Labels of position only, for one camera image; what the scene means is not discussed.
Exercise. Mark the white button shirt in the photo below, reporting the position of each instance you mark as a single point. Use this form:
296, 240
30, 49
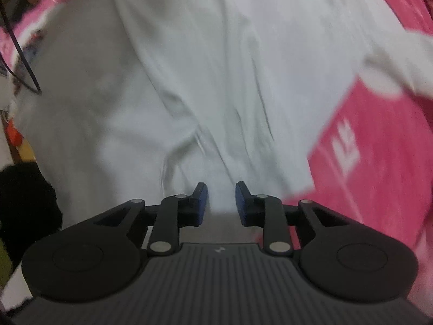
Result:
169, 74

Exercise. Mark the orange packet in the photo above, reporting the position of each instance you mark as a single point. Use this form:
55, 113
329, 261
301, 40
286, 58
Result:
15, 133

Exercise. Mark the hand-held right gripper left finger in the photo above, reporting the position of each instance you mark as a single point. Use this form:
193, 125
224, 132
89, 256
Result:
202, 203

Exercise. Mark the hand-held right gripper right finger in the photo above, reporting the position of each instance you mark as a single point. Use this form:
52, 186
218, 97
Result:
241, 203

